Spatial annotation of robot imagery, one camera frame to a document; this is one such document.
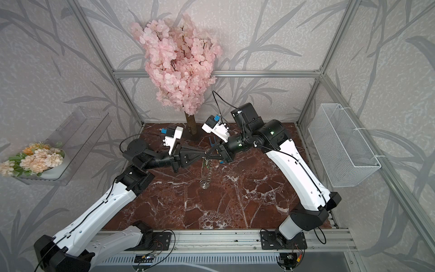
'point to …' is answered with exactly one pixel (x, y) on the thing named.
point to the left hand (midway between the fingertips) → (202, 158)
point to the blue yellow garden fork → (214, 144)
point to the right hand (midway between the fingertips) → (207, 154)
